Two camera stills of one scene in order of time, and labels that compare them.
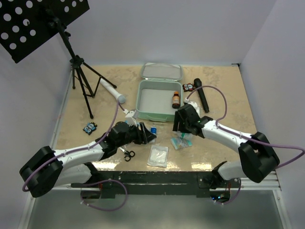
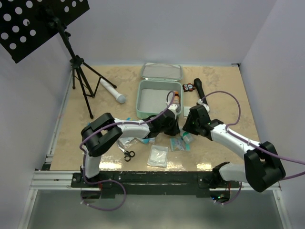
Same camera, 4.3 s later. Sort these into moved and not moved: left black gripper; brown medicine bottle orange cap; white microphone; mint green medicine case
Moved: left black gripper
Not moved: white microphone; mint green medicine case; brown medicine bottle orange cap
